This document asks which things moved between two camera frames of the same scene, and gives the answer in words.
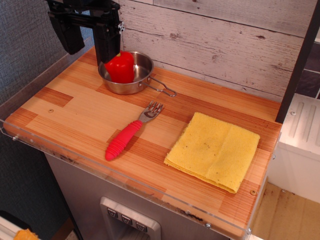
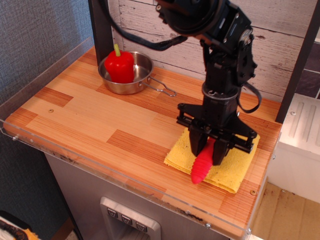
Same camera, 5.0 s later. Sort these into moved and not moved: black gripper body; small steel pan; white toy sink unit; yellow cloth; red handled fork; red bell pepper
Moved: red handled fork; black gripper body
Not moved: red bell pepper; white toy sink unit; small steel pan; yellow cloth
